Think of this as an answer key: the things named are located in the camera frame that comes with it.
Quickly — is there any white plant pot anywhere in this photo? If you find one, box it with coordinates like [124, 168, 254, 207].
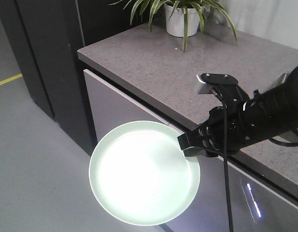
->
[164, 3, 200, 38]

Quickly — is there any black camera cable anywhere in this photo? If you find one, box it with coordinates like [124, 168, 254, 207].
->
[211, 89, 235, 232]

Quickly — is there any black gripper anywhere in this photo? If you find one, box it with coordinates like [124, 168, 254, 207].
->
[177, 106, 248, 157]

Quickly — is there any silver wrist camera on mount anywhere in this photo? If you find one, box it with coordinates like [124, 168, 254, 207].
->
[193, 73, 250, 106]

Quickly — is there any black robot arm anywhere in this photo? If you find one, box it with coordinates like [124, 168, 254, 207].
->
[178, 66, 298, 157]

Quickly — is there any dark tall cabinet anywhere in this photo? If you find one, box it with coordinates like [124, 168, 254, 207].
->
[0, 0, 149, 155]

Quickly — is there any green spider plant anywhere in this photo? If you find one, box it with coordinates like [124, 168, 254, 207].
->
[123, 0, 238, 52]

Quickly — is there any light green round plate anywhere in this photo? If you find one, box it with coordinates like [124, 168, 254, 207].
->
[89, 121, 200, 226]

